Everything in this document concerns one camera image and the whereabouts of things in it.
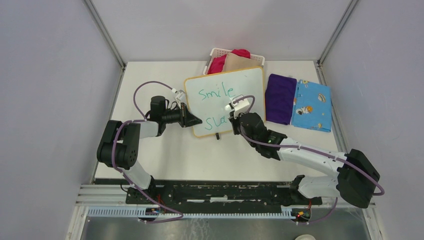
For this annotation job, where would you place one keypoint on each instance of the white round object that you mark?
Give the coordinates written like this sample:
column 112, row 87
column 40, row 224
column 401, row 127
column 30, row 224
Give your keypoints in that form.
column 305, row 237

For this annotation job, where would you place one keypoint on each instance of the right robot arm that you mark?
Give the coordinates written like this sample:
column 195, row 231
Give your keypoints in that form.
column 347, row 175

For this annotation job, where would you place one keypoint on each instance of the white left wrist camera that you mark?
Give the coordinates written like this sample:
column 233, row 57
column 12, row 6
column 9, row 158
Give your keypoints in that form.
column 179, row 94

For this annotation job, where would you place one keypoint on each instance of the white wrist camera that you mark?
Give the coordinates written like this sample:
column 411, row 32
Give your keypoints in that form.
column 240, row 105
column 179, row 94

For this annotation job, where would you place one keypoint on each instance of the blue patterned cloth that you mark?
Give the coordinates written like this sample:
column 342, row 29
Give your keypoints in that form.
column 312, row 106

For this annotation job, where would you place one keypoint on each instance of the white plastic basket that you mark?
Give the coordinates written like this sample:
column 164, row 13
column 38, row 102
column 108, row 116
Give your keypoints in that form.
column 211, row 55

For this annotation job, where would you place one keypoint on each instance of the beige cloth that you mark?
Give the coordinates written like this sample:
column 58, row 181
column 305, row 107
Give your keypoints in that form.
column 234, row 62

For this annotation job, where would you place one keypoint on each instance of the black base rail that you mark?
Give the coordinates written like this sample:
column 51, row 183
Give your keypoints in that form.
column 227, row 197

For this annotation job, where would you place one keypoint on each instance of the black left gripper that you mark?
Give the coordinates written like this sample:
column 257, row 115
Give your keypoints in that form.
column 186, row 119

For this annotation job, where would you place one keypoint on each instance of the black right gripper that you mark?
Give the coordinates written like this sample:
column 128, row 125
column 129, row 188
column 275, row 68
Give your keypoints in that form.
column 234, row 122

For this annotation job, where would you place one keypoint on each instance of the red cloth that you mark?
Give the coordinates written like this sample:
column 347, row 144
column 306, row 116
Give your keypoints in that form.
column 218, row 62

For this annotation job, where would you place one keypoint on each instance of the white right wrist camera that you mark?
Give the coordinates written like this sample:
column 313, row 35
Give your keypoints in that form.
column 240, row 105

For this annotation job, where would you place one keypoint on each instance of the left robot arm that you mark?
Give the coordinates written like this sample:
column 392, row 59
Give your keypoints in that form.
column 119, row 144

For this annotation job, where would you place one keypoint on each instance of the white cable duct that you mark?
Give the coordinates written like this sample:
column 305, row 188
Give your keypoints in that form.
column 148, row 213

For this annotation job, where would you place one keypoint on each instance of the yellow framed whiteboard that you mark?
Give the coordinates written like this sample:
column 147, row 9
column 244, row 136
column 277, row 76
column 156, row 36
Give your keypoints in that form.
column 207, row 96

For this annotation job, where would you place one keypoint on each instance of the purple towel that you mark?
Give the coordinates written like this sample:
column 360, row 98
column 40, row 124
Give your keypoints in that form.
column 279, row 98

